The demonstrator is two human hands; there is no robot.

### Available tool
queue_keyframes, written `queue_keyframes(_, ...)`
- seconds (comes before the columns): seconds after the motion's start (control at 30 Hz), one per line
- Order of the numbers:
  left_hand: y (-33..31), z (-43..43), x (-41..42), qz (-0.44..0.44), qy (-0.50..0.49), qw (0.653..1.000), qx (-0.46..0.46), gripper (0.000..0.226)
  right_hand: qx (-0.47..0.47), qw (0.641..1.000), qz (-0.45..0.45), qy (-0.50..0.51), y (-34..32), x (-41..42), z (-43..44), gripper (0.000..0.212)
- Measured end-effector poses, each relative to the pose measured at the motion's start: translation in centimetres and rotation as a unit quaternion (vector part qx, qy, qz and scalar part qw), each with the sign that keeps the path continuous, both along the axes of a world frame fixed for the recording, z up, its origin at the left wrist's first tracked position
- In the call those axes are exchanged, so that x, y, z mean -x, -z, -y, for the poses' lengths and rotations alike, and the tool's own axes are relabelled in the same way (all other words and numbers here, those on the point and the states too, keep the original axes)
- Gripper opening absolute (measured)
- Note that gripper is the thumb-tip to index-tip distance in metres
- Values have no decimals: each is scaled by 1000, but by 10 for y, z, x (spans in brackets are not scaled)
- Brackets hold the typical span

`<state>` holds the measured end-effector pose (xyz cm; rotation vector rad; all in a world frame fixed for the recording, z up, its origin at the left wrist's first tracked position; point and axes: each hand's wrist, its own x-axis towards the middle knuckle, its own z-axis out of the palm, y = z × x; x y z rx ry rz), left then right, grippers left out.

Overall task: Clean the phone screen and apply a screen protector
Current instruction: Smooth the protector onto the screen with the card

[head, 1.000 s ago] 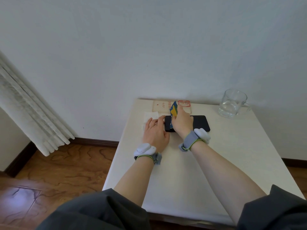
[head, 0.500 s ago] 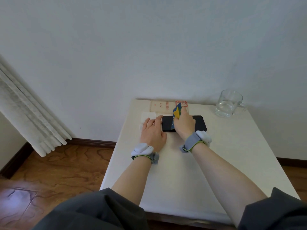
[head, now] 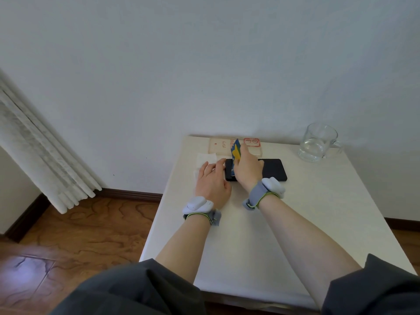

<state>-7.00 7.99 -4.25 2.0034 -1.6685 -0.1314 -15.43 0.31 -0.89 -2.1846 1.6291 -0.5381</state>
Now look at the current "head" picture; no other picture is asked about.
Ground person's right hand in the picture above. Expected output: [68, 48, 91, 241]
[233, 143, 265, 194]

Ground person's left hand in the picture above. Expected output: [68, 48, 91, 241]
[195, 157, 232, 210]

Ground blue card yellow star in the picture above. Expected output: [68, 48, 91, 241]
[230, 138, 242, 178]

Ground person's right forearm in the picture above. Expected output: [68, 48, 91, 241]
[257, 192, 361, 311]

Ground person's left forearm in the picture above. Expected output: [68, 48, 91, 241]
[155, 213, 212, 284]

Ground clear phone case red print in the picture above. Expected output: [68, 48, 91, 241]
[208, 136, 264, 158]

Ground white wipe tissues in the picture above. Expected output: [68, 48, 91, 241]
[194, 153, 218, 181]

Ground glass mug with water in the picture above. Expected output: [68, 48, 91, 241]
[297, 122, 343, 163]

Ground dark grey shirt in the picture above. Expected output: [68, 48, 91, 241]
[49, 254, 420, 315]

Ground white curtain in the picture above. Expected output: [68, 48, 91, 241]
[0, 70, 102, 215]

